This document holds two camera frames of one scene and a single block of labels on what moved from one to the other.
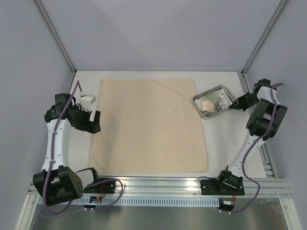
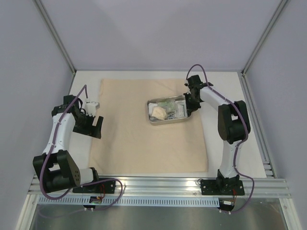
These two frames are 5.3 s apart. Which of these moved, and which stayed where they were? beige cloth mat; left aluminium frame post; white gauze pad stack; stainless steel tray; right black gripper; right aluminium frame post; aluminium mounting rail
Moved: right black gripper; stainless steel tray; white gauze pad stack
Stayed: beige cloth mat; left aluminium frame post; aluminium mounting rail; right aluminium frame post
